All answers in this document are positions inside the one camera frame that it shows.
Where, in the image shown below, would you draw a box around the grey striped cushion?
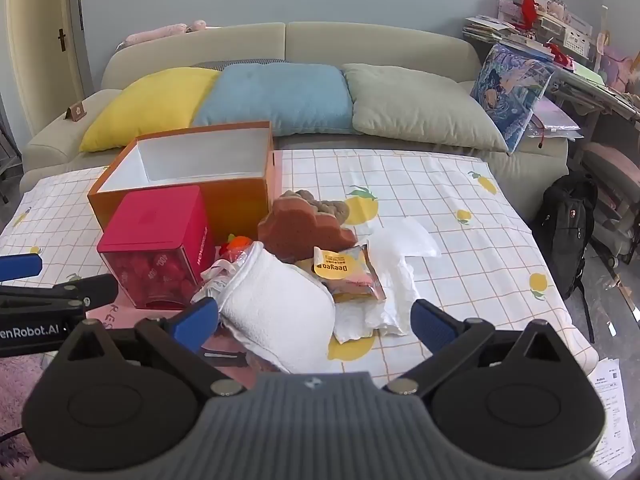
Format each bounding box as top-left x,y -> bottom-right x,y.
190,57 -> 297,69

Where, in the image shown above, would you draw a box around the grey office chair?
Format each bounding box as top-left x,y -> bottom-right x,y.
582,141 -> 640,267

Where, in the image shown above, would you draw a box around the orange cardboard box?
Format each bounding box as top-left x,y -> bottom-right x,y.
87,120 -> 283,243

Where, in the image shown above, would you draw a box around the pink square lid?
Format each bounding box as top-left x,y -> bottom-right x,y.
96,185 -> 216,311

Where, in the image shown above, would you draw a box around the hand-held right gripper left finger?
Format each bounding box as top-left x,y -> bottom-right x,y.
62,299 -> 246,396

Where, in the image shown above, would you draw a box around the cream door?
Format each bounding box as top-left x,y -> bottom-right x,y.
0,0 -> 87,107

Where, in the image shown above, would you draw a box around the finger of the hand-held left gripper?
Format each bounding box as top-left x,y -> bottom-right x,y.
0,274 -> 120,311
0,253 -> 44,282

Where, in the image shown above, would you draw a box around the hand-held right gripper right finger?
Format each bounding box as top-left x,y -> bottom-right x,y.
382,299 -> 576,395

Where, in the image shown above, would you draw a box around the pink rug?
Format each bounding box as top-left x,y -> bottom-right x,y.
0,350 -> 53,463

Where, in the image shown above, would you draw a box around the beige sofa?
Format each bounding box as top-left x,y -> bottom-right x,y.
20,21 -> 571,222

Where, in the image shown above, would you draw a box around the pink cloth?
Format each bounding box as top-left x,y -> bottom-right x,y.
192,255 -> 251,307

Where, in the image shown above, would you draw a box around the blue printed pillow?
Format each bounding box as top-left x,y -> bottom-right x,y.
470,44 -> 556,155

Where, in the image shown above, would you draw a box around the purple plush toy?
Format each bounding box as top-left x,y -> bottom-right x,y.
600,45 -> 640,94

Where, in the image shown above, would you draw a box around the stack of papers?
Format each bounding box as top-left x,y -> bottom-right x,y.
462,15 -> 507,42

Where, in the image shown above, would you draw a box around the brown cloud-shaped sponge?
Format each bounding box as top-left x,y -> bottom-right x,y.
257,195 -> 358,264

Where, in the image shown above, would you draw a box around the yellow pillow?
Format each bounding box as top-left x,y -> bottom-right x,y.
79,66 -> 221,154

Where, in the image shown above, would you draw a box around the pink yellow snack packet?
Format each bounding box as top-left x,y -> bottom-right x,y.
295,241 -> 387,304

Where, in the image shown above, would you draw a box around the grey-green pillow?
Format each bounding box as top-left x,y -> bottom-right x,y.
342,63 -> 510,154

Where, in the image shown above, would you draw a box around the pink plush toy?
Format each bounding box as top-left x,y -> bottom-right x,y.
124,20 -> 207,46

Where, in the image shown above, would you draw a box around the white towel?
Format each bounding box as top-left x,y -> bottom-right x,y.
217,241 -> 337,374

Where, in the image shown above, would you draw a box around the orange and red knitted toy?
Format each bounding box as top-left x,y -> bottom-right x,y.
220,233 -> 254,257

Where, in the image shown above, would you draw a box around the beige knitted cloth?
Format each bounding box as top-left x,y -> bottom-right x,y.
279,189 -> 351,223

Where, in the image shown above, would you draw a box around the white plastic bag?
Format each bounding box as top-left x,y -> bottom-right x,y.
332,217 -> 441,344

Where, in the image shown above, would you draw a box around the black backpack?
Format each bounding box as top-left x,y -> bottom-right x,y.
531,172 -> 599,302

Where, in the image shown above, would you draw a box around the cluttered desk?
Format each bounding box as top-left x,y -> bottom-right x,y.
462,0 -> 640,122

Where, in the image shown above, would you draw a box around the papers on floor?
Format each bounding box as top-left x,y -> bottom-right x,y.
585,357 -> 634,479

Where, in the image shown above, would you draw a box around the pink plastic folder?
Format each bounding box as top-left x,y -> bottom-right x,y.
525,97 -> 584,142

